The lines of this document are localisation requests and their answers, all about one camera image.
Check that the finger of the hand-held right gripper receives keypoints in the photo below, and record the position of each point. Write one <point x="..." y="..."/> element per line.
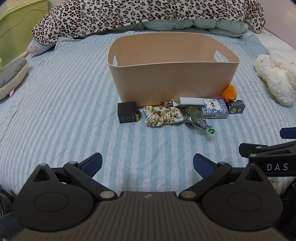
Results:
<point x="252" y="149"/>
<point x="288" y="133"/>

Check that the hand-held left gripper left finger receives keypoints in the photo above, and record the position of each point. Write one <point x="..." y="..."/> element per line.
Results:
<point x="93" y="165"/>

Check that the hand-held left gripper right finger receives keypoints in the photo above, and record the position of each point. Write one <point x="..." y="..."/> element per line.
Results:
<point x="203" y="165"/>

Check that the small black starry box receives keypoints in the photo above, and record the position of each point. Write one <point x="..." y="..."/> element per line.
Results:
<point x="236" y="107"/>

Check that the dried herb packet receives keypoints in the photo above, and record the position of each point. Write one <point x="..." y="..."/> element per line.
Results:
<point x="196" y="117"/>

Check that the blue white patterned box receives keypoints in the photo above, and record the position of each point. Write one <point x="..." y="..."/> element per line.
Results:
<point x="215" y="108"/>

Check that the orange cloth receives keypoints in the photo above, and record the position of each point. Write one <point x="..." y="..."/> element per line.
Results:
<point x="229" y="92"/>

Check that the black square box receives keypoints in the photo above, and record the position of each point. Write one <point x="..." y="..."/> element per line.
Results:
<point x="127" y="112"/>

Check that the floral fabric scrunchie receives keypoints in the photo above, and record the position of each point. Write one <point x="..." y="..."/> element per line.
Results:
<point x="161" y="115"/>

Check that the white oblong box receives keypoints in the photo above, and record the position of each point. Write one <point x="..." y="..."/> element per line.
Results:
<point x="190" y="101"/>

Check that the beige plastic basket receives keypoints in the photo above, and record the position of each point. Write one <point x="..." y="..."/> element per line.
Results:
<point x="172" y="78"/>

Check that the white plush toy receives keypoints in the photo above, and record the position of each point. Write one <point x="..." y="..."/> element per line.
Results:
<point x="277" y="78"/>

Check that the blue striped bed sheet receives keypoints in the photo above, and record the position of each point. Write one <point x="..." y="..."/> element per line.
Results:
<point x="69" y="104"/>

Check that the grey beige cushion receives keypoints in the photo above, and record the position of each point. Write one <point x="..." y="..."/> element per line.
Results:
<point x="10" y="74"/>

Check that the pink floral pillow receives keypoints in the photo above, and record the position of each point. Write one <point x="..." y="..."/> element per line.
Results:
<point x="38" y="48"/>

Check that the light green checked quilt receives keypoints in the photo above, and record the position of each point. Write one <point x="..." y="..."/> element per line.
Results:
<point x="208" y="25"/>

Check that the green wooden headboard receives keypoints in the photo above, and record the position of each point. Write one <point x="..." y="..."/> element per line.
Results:
<point x="16" y="25"/>

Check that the leopard print blanket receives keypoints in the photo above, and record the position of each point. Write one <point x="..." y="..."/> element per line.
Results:
<point x="148" y="14"/>

